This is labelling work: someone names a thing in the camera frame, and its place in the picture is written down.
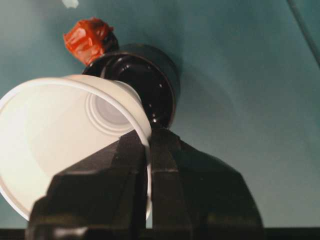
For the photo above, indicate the white paper cup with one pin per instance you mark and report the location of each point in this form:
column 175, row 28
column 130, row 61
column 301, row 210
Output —
column 50, row 137

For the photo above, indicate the blue-green table cloth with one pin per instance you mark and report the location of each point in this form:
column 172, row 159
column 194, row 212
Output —
column 250, row 100

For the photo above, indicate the small rounded white scrap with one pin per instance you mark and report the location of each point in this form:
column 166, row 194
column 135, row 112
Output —
column 71, row 3

